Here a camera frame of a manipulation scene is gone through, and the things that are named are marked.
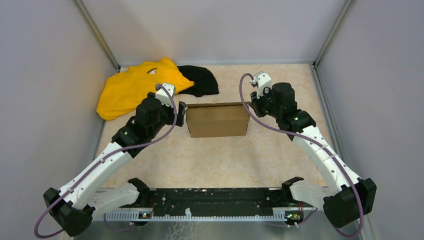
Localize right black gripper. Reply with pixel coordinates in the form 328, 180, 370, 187
249, 86, 282, 119

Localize brown cardboard box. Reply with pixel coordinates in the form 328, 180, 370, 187
185, 102, 250, 138

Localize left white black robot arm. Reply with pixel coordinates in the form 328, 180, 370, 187
34, 92, 187, 239

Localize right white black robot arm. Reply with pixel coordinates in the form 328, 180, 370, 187
250, 82, 377, 228

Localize black cloth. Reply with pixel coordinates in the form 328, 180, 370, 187
178, 65, 220, 97

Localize yellow shirt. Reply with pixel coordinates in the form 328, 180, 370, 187
96, 57, 195, 121

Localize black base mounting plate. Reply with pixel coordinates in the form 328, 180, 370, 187
117, 187, 316, 220

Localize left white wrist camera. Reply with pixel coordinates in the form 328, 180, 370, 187
155, 83, 177, 108

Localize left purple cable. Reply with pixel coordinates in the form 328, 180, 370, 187
33, 83, 179, 239

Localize purple cable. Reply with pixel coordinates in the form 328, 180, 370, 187
239, 73, 365, 239
33, 83, 179, 239

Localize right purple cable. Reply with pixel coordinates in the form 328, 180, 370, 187
239, 73, 365, 239

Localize aluminium frame rail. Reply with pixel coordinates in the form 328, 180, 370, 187
68, 187, 369, 222

